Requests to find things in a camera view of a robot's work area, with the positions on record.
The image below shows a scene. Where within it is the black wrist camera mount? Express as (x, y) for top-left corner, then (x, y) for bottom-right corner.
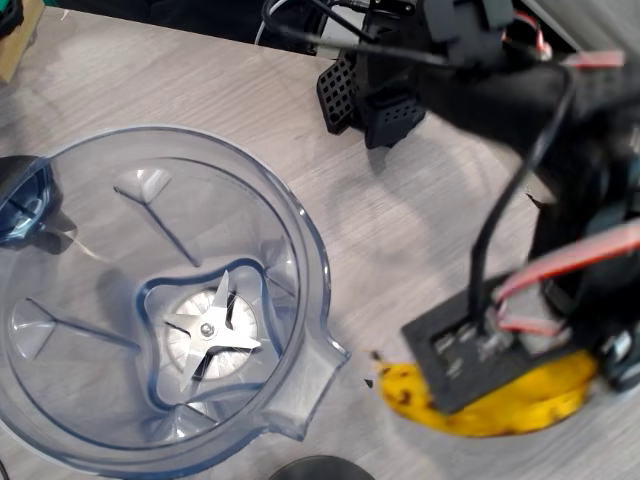
(401, 284), (574, 415)

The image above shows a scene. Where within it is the round black lid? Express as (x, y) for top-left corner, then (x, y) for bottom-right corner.
(269, 455), (374, 480)

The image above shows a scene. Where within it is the clear plastic blender jar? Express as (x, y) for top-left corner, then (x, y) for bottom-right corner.
(0, 124), (351, 480)

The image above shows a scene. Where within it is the steel blender blade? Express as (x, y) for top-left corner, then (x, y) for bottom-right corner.
(163, 269), (263, 394)

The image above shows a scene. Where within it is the brown cardboard box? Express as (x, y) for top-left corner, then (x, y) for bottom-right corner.
(0, 0), (46, 84)

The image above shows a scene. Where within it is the spotted yellow banana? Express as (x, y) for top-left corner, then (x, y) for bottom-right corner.
(369, 349), (600, 440)

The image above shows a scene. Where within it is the red white gripper servo cable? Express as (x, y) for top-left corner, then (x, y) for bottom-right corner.
(492, 232), (640, 336)

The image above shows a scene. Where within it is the red white arm servo cable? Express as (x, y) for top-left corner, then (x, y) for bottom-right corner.
(499, 9), (626, 71)

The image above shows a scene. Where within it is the black object on cardboard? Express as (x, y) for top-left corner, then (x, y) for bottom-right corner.
(0, 0), (25, 39)

